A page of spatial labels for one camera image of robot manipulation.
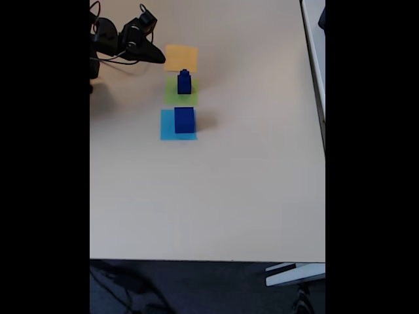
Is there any medium blue cube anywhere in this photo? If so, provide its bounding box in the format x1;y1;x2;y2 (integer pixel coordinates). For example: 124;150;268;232
177;73;192;96

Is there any large blue cube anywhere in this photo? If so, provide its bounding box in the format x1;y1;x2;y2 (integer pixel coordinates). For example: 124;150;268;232
174;107;196;134

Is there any orange paper square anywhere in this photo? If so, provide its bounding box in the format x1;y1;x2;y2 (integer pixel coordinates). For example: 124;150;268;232
164;44;199;73

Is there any green paper square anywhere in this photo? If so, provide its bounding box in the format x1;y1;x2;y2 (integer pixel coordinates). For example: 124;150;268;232
163;76;200;106

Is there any light blue paper square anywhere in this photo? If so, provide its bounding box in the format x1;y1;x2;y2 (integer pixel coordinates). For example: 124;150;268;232
160;109;198;141

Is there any white neighbouring table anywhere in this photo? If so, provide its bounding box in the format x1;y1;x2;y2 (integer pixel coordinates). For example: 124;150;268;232
300;0;326;154

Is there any white table foot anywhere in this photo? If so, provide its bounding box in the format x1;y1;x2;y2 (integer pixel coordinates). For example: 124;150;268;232
264;262;326;288

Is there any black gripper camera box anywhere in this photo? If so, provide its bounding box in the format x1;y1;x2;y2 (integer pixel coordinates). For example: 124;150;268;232
139;11;158;35

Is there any thin arm motor cable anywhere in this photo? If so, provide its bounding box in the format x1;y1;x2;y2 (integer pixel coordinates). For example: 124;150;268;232
90;1;101;33

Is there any black floor cable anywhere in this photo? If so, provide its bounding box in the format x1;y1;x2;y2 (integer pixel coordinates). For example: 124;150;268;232
90;261;174;314
293;283;316;314

